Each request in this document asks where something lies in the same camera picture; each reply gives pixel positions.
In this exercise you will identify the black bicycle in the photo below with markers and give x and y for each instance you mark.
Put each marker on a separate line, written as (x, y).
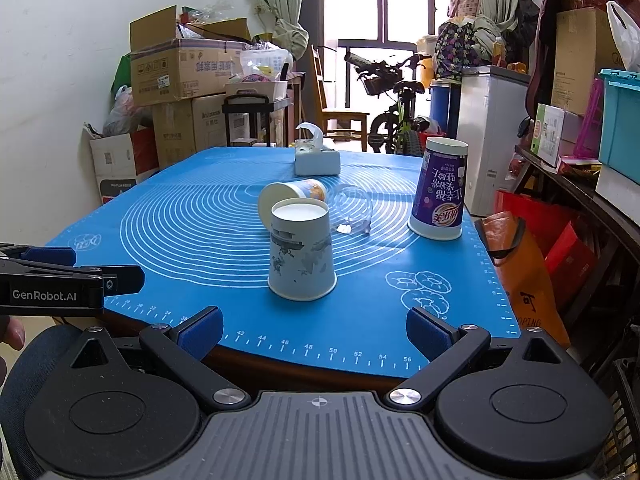
(395, 105)

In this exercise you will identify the tall purple paper cup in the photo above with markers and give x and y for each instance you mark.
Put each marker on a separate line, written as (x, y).
(440, 190)

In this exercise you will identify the crumpled plastic bags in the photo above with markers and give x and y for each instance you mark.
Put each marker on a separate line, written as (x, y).
(122, 112)

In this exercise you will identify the yellow jug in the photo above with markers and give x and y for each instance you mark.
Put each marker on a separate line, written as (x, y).
(426, 65)

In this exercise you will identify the teal storage bin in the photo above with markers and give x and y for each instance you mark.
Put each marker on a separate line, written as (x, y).
(622, 120)

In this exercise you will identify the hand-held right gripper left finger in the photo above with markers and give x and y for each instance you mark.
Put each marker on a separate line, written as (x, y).
(202, 332)

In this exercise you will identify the white plastic bag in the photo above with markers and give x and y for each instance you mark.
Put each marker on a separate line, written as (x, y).
(625, 35)

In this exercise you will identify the red paper bag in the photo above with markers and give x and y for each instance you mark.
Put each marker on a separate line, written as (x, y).
(565, 250)

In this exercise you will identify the black plastic crate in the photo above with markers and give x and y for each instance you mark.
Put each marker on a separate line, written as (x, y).
(625, 420)

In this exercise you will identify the plain brown cardboard box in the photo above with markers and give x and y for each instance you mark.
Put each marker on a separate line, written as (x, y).
(187, 127)

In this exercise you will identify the white paper cup grey print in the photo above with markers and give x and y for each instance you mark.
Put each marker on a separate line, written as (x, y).
(300, 255)

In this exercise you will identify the red and white cardboard box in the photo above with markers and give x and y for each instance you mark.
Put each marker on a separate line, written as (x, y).
(125, 165)

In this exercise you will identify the wooden chair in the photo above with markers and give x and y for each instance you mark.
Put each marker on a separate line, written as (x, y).
(340, 115)

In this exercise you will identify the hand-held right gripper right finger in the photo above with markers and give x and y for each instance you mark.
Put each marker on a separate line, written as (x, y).
(425, 334)

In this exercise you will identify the white tissue box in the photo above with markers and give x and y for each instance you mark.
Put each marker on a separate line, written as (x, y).
(317, 162)

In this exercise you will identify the orange shopping bag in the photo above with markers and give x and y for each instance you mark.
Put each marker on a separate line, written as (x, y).
(525, 280)

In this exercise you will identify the blue barrel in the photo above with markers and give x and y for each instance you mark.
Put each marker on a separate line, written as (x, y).
(439, 107)

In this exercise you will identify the dark wooden shelf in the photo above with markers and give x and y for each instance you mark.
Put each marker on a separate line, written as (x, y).
(590, 200)

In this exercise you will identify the white chest freezer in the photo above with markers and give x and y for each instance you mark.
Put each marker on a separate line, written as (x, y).
(490, 135)

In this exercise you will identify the tall brown cardboard box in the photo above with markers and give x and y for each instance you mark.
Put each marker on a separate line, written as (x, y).
(582, 60)

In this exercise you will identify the green and white box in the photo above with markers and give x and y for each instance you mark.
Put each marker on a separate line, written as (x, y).
(547, 135)

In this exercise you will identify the blue silicone mat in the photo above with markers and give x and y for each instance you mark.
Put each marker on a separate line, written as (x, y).
(200, 240)

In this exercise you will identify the clear plastic cup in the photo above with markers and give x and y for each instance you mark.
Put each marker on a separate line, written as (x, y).
(352, 207)

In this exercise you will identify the large open cardboard box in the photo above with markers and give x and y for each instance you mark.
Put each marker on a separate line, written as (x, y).
(185, 67)

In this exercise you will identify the person's left hand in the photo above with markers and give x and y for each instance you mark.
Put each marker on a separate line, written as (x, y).
(12, 334)

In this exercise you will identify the black trolley cart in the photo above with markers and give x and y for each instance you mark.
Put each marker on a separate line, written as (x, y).
(255, 115)

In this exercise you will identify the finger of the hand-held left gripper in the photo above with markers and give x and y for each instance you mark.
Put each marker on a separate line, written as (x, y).
(125, 280)
(47, 255)

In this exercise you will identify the floral fabric bag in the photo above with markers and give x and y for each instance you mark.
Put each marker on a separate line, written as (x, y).
(457, 47)

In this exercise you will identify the paper cup yellow print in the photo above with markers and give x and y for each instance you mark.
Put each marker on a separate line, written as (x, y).
(295, 191)

